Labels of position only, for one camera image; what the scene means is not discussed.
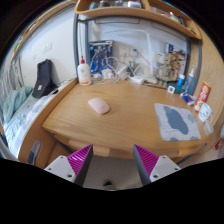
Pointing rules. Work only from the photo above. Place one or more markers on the blue white-capped bottle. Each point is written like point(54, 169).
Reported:
point(180, 83)

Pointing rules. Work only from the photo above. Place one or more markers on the red yellow-lidded chips can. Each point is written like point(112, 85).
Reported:
point(202, 96)

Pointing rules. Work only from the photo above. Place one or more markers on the white red-capped pump bottle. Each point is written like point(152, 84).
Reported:
point(84, 73)

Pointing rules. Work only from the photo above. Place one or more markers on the white charger block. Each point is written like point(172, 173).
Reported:
point(107, 73)

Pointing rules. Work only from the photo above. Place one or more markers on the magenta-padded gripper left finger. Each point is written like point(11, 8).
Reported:
point(63, 166)

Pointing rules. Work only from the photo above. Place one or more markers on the blue robot model kit box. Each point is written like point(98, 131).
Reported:
point(100, 53)

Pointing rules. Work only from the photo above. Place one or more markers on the beige robot model figure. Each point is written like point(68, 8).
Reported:
point(165, 70)

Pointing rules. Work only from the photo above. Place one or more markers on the teal blanket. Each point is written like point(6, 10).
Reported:
point(15, 100)

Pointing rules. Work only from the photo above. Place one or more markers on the white desk lamp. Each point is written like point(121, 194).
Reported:
point(149, 50)

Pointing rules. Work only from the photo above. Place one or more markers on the white power strip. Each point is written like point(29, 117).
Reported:
point(136, 80)

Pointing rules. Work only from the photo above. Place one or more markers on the small white cube clock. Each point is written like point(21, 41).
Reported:
point(171, 89)

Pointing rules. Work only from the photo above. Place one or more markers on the white mug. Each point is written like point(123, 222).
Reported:
point(204, 112)

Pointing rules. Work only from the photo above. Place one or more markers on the black bag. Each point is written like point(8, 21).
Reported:
point(44, 78)

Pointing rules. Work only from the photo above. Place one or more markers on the blue spray bottle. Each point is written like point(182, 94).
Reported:
point(190, 81)

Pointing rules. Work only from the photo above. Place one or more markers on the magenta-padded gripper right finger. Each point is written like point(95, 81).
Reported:
point(160, 166)

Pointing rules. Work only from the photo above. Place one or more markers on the grey cloud-print mouse pad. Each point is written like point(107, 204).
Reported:
point(176, 121)

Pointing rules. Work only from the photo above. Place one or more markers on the bed with patterned sheet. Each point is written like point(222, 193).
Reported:
point(26, 123)

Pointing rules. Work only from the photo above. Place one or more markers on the pink computer mouse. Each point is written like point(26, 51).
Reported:
point(99, 105)

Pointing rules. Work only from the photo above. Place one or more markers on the blue snack packet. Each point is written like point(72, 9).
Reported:
point(188, 99)

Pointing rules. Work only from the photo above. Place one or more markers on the colourful picture collage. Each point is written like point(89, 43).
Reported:
point(178, 61)

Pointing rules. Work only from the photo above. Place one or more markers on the wooden shelf unit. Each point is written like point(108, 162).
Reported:
point(133, 11)

